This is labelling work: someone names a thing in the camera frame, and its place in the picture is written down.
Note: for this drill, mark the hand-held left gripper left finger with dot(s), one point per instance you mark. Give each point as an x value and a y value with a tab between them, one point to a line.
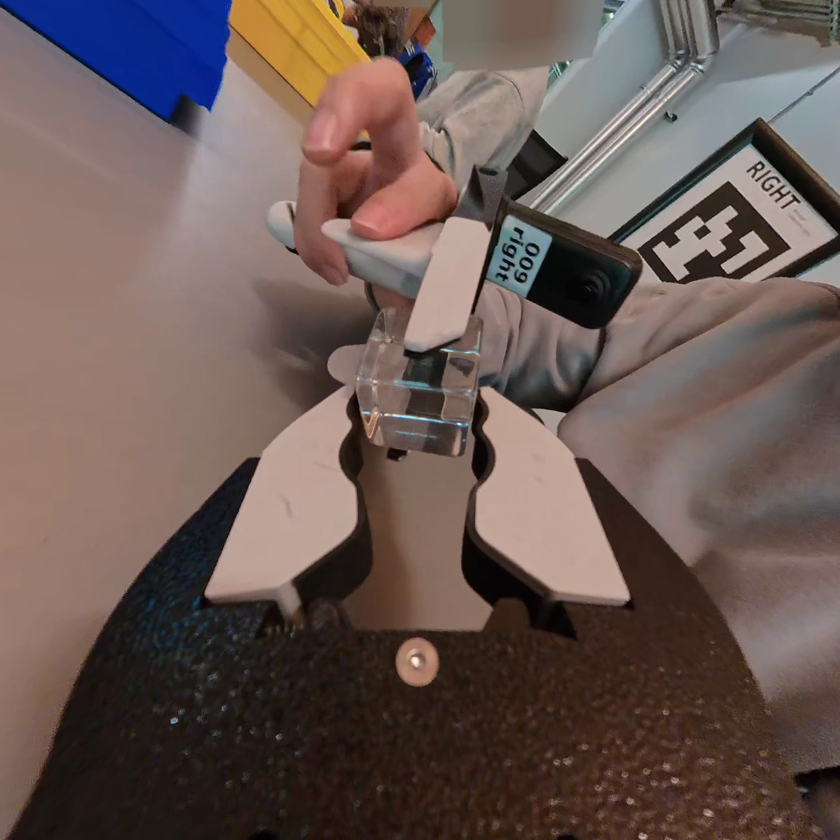
289	512

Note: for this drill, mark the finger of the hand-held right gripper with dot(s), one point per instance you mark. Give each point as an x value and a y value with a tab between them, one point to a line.
446	282
344	364

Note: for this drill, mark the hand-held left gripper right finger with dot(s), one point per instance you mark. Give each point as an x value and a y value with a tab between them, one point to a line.
544	518

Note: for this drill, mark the clear acrylic cube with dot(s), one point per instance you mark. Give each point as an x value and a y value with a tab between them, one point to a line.
413	407

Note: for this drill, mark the blue plastic bin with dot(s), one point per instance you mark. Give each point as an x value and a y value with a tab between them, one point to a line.
131	46

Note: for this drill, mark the person's right forearm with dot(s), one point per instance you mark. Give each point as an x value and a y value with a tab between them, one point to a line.
485	118

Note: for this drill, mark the grey desk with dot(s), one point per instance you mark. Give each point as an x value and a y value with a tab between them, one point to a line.
98	328

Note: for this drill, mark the person's right hand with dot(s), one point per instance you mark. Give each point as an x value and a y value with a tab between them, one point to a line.
387	170

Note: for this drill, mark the black framed marker sign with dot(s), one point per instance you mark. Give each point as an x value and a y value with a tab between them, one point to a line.
735	223

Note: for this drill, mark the person's grey clothing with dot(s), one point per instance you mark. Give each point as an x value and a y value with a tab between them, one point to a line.
722	426

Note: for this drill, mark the yellow plastic bin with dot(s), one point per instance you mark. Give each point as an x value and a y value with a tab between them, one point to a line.
295	39

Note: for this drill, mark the silver wall pipes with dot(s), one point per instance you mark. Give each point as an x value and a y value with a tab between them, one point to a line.
663	79

